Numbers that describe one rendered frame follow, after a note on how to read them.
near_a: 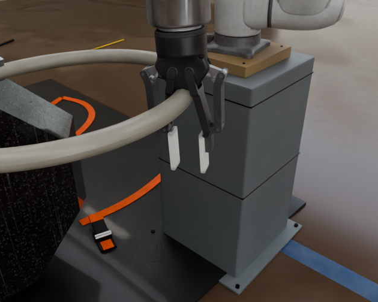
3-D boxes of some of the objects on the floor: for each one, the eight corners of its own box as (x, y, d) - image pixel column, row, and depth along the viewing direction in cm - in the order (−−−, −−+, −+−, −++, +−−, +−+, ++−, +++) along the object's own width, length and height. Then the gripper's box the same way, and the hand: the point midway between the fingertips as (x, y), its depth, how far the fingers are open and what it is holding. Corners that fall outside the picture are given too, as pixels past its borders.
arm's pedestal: (215, 184, 210) (222, 30, 169) (302, 227, 182) (335, 55, 140) (146, 234, 178) (132, 59, 136) (238, 295, 150) (257, 99, 108)
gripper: (245, 20, 58) (245, 161, 69) (134, 21, 63) (150, 153, 74) (236, 30, 52) (237, 184, 63) (113, 31, 56) (134, 174, 68)
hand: (188, 151), depth 67 cm, fingers closed on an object, 4 cm apart
